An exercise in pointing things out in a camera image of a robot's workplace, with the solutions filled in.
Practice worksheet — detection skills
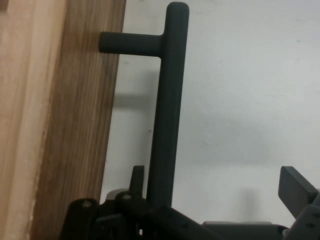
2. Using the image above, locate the dark grey bar handle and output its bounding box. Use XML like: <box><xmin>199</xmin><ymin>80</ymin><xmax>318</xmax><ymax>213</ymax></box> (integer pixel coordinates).
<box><xmin>29</xmin><ymin>0</ymin><xmax>190</xmax><ymax>240</ymax></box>

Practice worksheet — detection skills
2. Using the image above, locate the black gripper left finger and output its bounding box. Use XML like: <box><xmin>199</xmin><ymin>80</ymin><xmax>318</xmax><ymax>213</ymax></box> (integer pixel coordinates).
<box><xmin>62</xmin><ymin>164</ymin><xmax>219</xmax><ymax>240</ymax></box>

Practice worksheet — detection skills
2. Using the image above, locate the brown wooden drawer cabinet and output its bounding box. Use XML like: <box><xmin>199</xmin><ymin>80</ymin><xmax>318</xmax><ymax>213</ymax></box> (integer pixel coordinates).
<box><xmin>0</xmin><ymin>0</ymin><xmax>68</xmax><ymax>240</ymax></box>

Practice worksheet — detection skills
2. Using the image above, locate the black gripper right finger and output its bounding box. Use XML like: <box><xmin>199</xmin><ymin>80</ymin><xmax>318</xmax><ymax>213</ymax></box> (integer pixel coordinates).
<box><xmin>277</xmin><ymin>165</ymin><xmax>320</xmax><ymax>240</ymax></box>

